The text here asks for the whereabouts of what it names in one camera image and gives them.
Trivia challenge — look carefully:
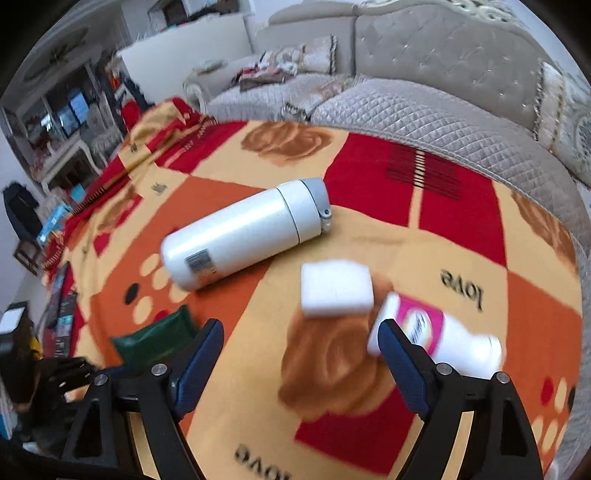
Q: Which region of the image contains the white bottle with pink label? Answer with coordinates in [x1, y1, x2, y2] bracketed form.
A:
[367, 292, 503, 380]

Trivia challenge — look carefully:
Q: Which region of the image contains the blue box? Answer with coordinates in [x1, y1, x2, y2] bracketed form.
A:
[36, 203, 72, 245]

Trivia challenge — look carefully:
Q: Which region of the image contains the pile of clothes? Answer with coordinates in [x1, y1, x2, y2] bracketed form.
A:
[238, 51, 301, 90]

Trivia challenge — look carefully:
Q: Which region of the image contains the grey quilted sofa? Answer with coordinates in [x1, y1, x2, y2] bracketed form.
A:
[185, 0, 591, 259]

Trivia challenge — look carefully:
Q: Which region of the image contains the ornate beige fringed pillow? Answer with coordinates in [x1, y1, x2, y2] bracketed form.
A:
[533, 60, 591, 185]

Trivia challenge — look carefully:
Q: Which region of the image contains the orange red printed blanket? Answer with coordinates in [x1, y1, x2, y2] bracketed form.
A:
[37, 97, 585, 480]

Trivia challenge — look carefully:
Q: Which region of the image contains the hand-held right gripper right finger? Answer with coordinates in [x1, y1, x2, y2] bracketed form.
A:
[378, 318, 546, 480]

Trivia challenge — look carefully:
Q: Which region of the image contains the dark green packet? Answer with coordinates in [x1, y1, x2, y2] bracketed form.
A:
[110, 305, 204, 370]

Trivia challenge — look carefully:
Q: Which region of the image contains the white thermos bottle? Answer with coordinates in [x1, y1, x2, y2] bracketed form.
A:
[160, 178, 334, 291]

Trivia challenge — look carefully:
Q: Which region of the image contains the wooden chair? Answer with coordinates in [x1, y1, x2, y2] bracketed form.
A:
[14, 240, 47, 278]

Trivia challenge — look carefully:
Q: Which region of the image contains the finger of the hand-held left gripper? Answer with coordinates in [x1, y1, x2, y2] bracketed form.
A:
[44, 356, 100, 402]

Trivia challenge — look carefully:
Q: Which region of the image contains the white display cabinet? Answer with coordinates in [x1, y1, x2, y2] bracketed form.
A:
[4, 60, 125, 185]

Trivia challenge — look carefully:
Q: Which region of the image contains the white sponge block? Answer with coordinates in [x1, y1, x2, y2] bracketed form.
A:
[300, 260, 375, 319]

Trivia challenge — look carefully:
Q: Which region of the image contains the black jacket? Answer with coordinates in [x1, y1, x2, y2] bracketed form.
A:
[2, 182, 42, 241]

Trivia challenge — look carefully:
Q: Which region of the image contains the dark box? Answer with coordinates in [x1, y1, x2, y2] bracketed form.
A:
[44, 263, 77, 358]

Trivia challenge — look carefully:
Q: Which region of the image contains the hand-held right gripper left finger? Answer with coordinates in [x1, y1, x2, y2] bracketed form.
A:
[60, 318, 225, 480]

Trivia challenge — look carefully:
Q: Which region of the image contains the ceiling lamp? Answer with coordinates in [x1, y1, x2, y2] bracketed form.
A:
[23, 28, 88, 81]

